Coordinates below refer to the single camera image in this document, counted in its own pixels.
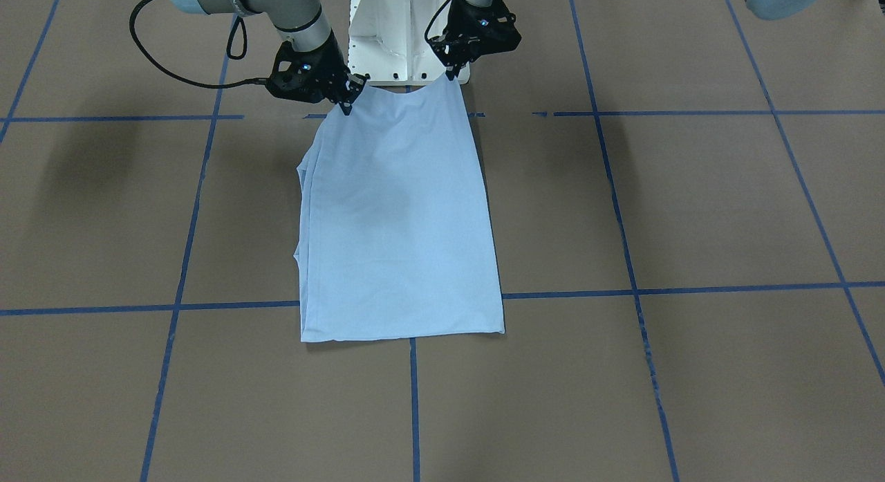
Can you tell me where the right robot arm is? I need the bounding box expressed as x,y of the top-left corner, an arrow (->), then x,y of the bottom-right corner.
170,0 -> 366,115

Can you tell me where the light blue t-shirt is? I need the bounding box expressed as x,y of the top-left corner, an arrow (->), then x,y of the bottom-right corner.
293,75 -> 505,343

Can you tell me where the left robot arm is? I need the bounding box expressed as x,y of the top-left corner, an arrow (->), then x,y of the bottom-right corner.
424,0 -> 816,80

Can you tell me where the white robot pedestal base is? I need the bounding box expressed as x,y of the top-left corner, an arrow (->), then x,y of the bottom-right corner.
346,0 -> 445,87

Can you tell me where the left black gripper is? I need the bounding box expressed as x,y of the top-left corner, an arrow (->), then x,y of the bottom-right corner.
427,0 -> 522,80

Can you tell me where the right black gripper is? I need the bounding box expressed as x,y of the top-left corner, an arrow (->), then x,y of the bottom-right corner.
266,33 -> 368,116

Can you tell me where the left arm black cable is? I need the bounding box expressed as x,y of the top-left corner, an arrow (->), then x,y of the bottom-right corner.
423,0 -> 457,47

